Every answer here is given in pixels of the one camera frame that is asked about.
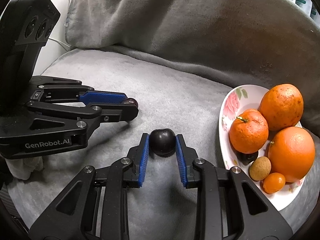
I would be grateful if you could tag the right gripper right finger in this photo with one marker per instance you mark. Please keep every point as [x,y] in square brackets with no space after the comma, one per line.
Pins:
[229,204]

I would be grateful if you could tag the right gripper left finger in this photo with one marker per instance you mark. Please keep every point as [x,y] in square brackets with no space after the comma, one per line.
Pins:
[94,203]

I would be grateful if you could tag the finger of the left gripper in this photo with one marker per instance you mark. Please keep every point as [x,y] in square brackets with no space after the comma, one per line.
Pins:
[112,113]
[100,97]

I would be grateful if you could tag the dark cherry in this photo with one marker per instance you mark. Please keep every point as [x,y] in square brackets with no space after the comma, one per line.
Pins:
[246,158]
[131,101]
[162,142]

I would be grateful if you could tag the brown longan fruit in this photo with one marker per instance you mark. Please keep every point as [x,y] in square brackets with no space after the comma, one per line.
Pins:
[260,168]

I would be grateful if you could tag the orange kumquat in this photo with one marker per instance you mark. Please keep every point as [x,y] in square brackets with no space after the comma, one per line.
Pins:
[274,182]

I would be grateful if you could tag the small mandarin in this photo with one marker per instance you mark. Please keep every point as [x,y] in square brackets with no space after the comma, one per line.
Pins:
[249,131]

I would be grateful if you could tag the speckled large orange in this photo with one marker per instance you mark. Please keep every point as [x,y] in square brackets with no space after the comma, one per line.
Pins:
[282,106]

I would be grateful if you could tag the left hand in white glove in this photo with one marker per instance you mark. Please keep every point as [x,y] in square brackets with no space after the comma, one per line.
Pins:
[23,168]

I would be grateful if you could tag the smooth large orange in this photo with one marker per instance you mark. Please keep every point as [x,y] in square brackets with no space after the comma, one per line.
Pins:
[292,153]

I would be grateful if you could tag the white floral plate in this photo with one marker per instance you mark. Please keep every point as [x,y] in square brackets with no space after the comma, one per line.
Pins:
[236,102]

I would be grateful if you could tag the grey fleece blanket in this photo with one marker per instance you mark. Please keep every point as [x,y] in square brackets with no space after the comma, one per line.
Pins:
[178,59]

